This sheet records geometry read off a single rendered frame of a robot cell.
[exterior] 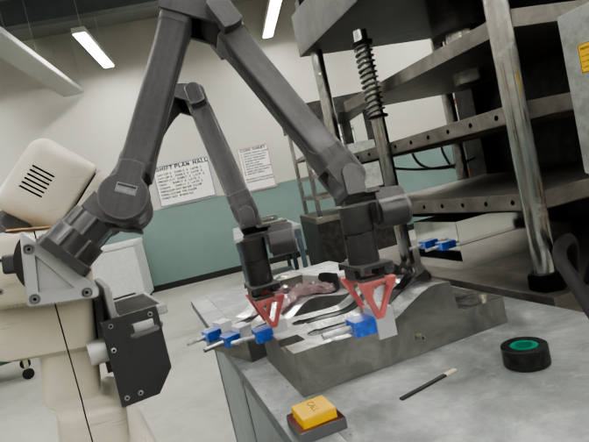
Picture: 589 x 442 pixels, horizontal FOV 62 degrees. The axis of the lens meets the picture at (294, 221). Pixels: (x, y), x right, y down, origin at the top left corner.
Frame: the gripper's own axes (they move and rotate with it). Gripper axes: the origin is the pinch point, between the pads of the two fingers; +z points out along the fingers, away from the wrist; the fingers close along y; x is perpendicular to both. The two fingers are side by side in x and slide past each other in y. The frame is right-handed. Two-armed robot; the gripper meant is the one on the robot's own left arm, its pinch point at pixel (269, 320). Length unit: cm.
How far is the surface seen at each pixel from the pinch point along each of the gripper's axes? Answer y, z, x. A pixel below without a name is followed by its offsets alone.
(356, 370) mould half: -19.9, 9.2, -10.9
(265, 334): -2.8, 2.0, 2.3
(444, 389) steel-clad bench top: -36.5, 10.2, -20.1
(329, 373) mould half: -19.9, 7.9, -5.4
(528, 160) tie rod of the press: -6, -23, -74
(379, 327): -32.0, -2.4, -12.2
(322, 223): 407, 30, -168
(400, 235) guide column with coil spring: 68, 2, -75
